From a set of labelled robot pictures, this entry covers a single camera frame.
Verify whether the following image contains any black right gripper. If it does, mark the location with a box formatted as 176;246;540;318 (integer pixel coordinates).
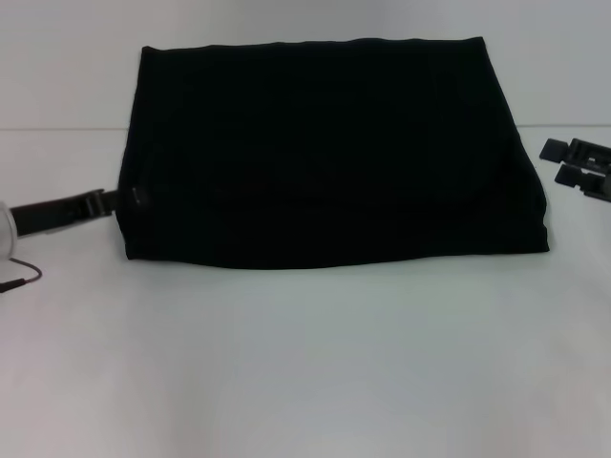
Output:
538;137;611;206

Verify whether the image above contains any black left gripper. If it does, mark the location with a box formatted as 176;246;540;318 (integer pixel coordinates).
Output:
9;188;120;239

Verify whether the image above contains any black FREE print t-shirt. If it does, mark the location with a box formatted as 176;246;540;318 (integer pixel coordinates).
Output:
116;36;552;274

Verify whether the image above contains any thin dark cable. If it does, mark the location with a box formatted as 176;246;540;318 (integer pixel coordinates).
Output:
0;257;44;294

